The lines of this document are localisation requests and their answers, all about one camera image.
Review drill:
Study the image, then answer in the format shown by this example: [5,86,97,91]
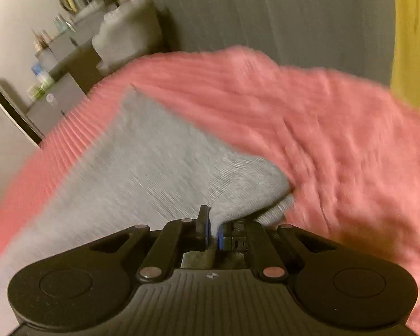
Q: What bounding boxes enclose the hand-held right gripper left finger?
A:
[90,205,211,283]

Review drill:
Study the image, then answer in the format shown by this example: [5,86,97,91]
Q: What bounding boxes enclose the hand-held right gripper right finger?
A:
[217,218,337,282]

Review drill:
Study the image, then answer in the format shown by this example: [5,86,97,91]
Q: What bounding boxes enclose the grey pants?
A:
[0,85,295,336]

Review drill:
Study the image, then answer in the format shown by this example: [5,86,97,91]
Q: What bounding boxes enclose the pink ribbed blanket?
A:
[0,45,420,336]

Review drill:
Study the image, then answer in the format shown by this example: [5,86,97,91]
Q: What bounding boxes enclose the grey dresser cabinet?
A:
[25,5,107,145]

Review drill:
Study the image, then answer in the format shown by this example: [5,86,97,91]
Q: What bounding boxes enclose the light grey plush chair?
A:
[92,0,163,75]

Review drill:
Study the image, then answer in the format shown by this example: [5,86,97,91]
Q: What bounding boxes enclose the grey curtain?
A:
[142,0,398,88]

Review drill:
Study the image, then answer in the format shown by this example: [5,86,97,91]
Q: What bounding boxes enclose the dark framed standing mirror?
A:
[0,69,45,148]

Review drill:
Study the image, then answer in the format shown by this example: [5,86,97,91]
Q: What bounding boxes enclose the clear glass bottle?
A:
[55,14,73,34]

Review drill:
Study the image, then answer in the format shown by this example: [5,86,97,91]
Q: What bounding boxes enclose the yellow curtain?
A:
[391,0,420,107]

